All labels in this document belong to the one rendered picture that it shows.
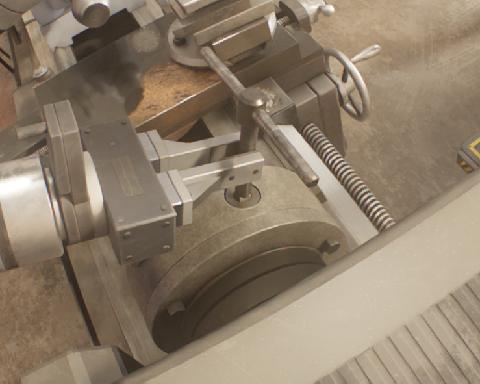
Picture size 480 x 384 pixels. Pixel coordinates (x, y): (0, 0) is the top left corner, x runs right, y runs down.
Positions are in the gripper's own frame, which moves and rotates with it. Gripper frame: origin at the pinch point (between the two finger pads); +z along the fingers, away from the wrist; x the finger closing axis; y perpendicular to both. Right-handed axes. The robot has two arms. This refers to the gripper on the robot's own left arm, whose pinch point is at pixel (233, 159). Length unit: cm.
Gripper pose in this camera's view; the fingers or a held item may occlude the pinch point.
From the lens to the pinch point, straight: 50.6
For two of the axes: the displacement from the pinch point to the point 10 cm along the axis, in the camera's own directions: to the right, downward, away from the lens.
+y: -1.2, 7.0, 7.0
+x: 4.3, 6.7, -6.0
